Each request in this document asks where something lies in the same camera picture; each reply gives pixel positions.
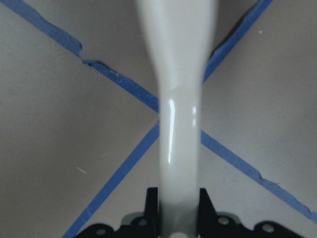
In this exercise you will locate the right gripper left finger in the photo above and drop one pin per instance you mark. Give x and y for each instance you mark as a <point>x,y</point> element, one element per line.
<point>142,226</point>

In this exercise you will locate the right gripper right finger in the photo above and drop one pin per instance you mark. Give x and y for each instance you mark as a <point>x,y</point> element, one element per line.
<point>212,224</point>

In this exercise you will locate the beige hand brush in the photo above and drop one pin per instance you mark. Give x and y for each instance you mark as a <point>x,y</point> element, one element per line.
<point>178,36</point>

